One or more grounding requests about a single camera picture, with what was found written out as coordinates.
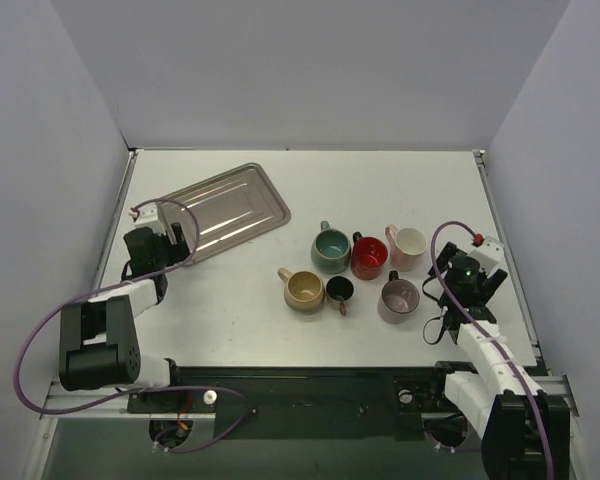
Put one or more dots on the lilac purple mug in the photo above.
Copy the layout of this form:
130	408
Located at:
399	298

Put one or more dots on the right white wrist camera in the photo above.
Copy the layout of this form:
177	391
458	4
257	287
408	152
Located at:
488	252

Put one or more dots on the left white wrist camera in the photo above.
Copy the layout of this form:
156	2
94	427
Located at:
148	216

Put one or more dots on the small brown black cup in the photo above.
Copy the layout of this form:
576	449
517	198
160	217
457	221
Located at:
339	291

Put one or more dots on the teal green glazed mug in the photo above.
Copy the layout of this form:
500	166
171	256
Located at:
331	250

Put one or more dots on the aluminium frame rail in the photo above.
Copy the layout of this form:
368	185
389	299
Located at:
59	399

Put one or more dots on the beige round mug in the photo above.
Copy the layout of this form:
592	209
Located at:
304	291

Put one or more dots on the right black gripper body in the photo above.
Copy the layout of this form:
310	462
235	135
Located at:
495	279

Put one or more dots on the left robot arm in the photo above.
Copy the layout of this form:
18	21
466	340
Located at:
98	340

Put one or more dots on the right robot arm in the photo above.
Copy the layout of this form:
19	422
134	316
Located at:
523	430

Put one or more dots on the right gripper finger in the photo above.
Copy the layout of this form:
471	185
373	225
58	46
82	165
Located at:
442	260
491	284

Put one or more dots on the pink mug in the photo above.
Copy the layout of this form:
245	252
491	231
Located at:
406	246

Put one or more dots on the red mug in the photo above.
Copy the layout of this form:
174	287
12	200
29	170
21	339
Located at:
369	255

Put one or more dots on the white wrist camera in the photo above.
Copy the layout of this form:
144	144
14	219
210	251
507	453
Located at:
488	252
148	216

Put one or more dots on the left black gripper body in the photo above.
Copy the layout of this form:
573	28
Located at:
166	243

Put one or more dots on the metal serving tray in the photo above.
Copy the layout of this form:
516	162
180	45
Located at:
225	210

